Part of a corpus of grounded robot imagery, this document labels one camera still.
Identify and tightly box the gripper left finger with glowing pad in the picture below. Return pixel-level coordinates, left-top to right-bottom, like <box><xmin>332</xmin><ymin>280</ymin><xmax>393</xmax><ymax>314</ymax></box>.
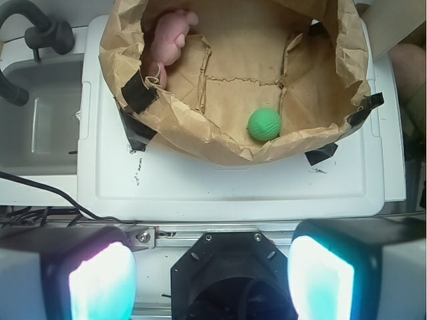
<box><xmin>1</xmin><ymin>226</ymin><xmax>137</xmax><ymax>319</ymax></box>

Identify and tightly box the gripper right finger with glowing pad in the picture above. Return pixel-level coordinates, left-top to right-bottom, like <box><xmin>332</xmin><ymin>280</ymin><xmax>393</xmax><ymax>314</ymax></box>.
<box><xmin>288</xmin><ymin>217</ymin><xmax>426</xmax><ymax>319</ymax></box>

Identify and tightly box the green ridged ball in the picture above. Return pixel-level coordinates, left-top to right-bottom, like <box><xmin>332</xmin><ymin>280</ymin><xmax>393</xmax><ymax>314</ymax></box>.
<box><xmin>248</xmin><ymin>108</ymin><xmax>282</xmax><ymax>141</ymax></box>

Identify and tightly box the white plastic tray lid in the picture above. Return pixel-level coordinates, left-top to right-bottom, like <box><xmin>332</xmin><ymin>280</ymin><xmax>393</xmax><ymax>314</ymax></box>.
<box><xmin>77</xmin><ymin>16</ymin><xmax>385</xmax><ymax>223</ymax></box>

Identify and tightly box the black tape piece right lower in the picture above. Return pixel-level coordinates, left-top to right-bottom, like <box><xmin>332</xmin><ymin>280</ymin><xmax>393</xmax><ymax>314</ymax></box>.
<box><xmin>304</xmin><ymin>143</ymin><xmax>338</xmax><ymax>166</ymax></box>

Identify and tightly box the black tape piece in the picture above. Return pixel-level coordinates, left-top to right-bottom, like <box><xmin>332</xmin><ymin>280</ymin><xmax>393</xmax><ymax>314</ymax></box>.
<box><xmin>121</xmin><ymin>71</ymin><xmax>158</xmax><ymax>114</ymax></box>
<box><xmin>119</xmin><ymin>109</ymin><xmax>157</xmax><ymax>152</ymax></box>
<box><xmin>346</xmin><ymin>92</ymin><xmax>384</xmax><ymax>131</ymax></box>
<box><xmin>304</xmin><ymin>143</ymin><xmax>338</xmax><ymax>166</ymax></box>

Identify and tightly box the grey sink basin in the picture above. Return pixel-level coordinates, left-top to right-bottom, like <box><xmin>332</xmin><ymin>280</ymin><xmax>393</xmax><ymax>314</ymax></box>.
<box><xmin>1</xmin><ymin>54</ymin><xmax>83</xmax><ymax>175</ymax></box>

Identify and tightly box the black tape piece left lower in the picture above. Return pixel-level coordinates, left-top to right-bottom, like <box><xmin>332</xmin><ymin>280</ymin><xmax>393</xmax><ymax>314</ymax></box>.
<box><xmin>119</xmin><ymin>109</ymin><xmax>157</xmax><ymax>152</ymax></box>

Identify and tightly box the black tape piece right upper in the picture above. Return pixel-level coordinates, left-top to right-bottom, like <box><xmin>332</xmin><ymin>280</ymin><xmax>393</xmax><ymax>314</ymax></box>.
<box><xmin>346</xmin><ymin>92</ymin><xmax>384</xmax><ymax>131</ymax></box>

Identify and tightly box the black tape piece left upper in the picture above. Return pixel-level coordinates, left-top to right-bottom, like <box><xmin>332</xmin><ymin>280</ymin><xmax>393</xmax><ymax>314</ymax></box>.
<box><xmin>121</xmin><ymin>71</ymin><xmax>158</xmax><ymax>114</ymax></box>

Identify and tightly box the brown paper bag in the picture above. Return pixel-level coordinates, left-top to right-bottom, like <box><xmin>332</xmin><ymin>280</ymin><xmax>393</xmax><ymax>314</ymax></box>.
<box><xmin>99</xmin><ymin>1</ymin><xmax>371</xmax><ymax>166</ymax></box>

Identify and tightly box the pink plush toy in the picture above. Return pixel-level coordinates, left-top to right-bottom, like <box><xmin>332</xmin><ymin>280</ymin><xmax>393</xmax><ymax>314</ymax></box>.
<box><xmin>148</xmin><ymin>9</ymin><xmax>199</xmax><ymax>88</ymax></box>

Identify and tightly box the aluminium rail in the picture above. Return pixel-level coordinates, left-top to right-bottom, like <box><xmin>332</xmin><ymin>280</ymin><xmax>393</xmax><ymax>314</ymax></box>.
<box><xmin>123</xmin><ymin>220</ymin><xmax>300</xmax><ymax>251</ymax></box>

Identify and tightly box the black cable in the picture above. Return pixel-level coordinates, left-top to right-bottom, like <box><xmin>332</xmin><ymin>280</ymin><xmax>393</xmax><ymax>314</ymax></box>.
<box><xmin>0</xmin><ymin>171</ymin><xmax>137</xmax><ymax>227</ymax></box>

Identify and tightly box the black octagonal mount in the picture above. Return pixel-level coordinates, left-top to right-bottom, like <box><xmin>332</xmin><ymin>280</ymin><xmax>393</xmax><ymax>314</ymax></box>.
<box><xmin>170</xmin><ymin>233</ymin><xmax>298</xmax><ymax>319</ymax></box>

